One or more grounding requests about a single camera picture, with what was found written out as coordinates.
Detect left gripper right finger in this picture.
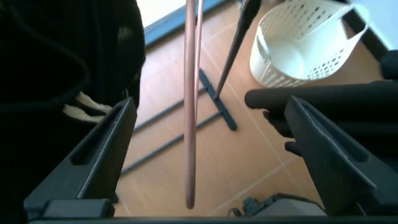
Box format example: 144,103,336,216
284,95,398,218

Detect white laundry basket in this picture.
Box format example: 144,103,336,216
249,0,371,88

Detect black shorts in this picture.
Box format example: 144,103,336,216
0,0,146,224

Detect pink clothes hanger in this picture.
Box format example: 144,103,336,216
183,0,205,210

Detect black clothes rack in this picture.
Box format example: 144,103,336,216
120,0,262,177

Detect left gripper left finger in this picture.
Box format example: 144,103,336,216
24,97,138,218

